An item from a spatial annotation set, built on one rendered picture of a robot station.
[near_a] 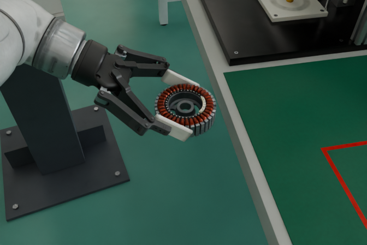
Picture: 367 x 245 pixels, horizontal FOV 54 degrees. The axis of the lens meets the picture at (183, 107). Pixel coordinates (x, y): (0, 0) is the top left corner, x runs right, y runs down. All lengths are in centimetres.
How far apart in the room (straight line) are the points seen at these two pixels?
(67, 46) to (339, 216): 50
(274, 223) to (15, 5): 51
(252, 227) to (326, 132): 77
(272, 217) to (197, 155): 101
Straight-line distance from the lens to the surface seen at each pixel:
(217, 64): 85
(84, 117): 178
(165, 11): 229
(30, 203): 157
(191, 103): 67
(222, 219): 144
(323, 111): 78
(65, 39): 60
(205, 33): 95
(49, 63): 61
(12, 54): 52
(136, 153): 162
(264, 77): 83
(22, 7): 60
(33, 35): 60
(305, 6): 104
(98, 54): 61
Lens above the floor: 128
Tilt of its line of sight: 46 degrees down
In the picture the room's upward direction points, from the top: straight up
